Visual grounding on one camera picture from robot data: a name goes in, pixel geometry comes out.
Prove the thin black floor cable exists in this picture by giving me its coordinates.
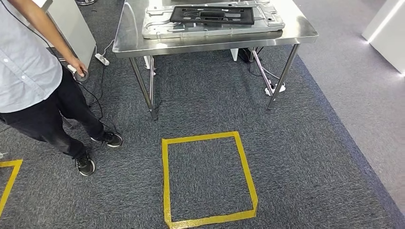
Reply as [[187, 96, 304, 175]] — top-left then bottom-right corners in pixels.
[[74, 63, 119, 134]]

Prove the person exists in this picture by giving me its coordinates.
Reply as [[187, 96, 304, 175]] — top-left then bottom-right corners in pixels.
[[0, 0, 123, 177]]

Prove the person's hand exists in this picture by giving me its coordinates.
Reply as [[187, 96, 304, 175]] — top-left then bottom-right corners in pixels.
[[68, 58, 89, 78]]

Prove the white panel desk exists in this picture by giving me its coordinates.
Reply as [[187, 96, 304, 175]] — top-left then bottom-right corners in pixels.
[[32, 0, 96, 69]]

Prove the black plastic plate holder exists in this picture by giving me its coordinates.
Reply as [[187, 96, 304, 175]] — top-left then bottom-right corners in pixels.
[[170, 6, 256, 26]]

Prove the grey tape roll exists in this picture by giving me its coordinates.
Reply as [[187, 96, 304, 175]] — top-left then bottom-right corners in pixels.
[[74, 70, 90, 83]]

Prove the white power plug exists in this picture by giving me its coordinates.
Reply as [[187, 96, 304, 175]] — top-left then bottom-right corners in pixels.
[[95, 53, 110, 66]]

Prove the stamped sheet metal panel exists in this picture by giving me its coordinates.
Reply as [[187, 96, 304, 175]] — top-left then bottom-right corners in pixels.
[[141, 0, 286, 40]]

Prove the steel workbench table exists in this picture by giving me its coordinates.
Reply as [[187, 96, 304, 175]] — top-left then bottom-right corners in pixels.
[[112, 0, 320, 121]]

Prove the white power strip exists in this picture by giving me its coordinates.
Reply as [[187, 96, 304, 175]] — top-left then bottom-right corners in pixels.
[[265, 83, 287, 97]]

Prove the white lit plinth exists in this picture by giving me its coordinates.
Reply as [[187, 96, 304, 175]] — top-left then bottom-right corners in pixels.
[[362, 0, 405, 75]]

